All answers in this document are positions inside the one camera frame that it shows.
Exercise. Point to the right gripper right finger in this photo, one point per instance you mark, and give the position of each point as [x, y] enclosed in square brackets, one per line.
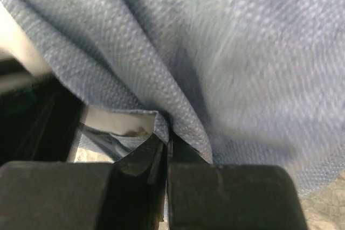
[208, 196]

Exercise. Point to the blue plaid pillowcase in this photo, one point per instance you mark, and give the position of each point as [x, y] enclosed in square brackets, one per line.
[242, 81]

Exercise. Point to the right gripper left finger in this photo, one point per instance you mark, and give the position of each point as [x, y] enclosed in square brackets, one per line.
[128, 194]

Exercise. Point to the white pillow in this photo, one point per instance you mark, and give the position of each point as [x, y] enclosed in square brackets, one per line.
[25, 62]

